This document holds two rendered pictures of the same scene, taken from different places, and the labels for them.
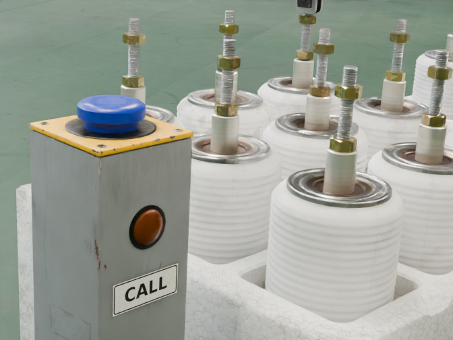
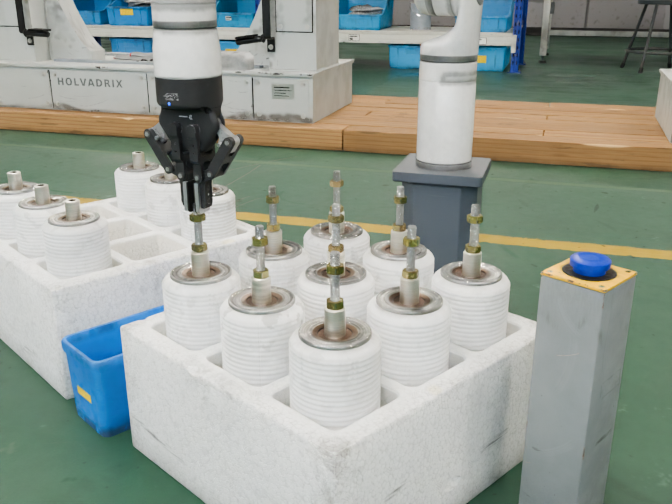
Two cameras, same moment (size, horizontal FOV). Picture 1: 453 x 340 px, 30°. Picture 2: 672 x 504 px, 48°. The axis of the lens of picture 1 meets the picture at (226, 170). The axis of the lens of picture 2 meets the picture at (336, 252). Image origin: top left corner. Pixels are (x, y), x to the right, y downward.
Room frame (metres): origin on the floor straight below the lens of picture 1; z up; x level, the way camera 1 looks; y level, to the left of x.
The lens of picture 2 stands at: (0.73, 0.79, 0.59)
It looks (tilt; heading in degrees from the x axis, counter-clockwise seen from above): 20 degrees down; 271
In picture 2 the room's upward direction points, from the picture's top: straight up
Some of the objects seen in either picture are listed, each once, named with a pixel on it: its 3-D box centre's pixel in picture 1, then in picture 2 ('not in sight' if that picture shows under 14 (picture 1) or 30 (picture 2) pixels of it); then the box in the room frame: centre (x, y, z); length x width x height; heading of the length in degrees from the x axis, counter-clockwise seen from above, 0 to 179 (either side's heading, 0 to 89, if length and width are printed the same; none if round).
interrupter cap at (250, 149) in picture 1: (224, 148); (409, 301); (0.66, 0.00, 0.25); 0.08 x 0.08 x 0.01
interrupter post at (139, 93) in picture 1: (133, 103); (335, 321); (0.74, 0.09, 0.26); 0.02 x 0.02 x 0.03
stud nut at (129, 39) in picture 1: (133, 38); (335, 268); (0.74, 0.09, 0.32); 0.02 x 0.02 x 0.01; 34
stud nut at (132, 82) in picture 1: (133, 80); (335, 303); (0.74, 0.09, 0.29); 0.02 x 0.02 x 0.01; 34
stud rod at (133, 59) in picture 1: (133, 61); (335, 287); (0.74, 0.09, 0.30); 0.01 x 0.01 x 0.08
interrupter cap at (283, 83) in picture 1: (301, 86); (201, 273); (0.91, -0.08, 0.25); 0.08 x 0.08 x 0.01
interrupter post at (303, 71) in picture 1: (303, 74); (200, 263); (0.91, -0.08, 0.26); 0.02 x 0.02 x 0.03
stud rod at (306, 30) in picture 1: (305, 38); (198, 233); (0.91, -0.08, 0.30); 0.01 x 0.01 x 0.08
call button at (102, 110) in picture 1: (111, 118); (589, 266); (0.48, 0.07, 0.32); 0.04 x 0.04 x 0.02
